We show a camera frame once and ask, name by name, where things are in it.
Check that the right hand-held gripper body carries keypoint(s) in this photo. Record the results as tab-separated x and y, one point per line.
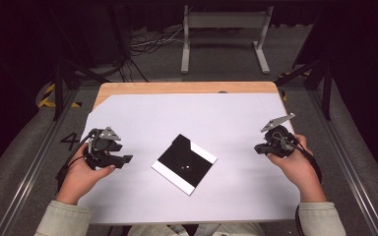
280	141

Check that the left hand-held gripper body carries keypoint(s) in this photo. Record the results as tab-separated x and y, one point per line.
98	157

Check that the black board with white edges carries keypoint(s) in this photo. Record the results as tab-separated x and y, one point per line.
180	157

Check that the person's left hand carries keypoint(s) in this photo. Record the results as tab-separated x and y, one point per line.
78	178

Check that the person's right hand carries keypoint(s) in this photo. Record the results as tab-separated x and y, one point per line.
300	173

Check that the yellow black hazard tape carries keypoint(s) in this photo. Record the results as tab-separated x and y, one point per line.
290	74
47	95

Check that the black metal stand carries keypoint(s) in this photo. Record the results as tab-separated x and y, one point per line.
58	91
326	88

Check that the person's light jacket torso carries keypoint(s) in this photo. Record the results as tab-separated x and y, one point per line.
210	230

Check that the aluminium floor rail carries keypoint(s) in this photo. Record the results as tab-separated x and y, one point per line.
347	167
32	167

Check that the white metal stand frame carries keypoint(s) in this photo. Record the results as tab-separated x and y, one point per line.
224	20

